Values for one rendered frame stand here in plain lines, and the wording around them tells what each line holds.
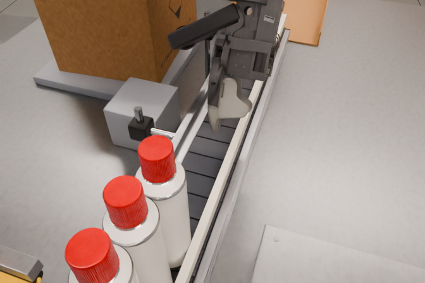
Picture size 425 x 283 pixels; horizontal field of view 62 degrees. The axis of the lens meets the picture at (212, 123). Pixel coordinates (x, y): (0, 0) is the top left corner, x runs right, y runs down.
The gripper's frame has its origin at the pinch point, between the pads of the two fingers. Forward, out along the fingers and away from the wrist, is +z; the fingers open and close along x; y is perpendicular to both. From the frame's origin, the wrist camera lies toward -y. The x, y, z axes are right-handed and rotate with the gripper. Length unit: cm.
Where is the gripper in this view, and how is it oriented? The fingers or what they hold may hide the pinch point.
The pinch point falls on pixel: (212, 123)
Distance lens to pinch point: 56.2
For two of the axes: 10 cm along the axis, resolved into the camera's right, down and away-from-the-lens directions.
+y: 9.5, 2.2, -2.2
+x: 2.7, -2.2, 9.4
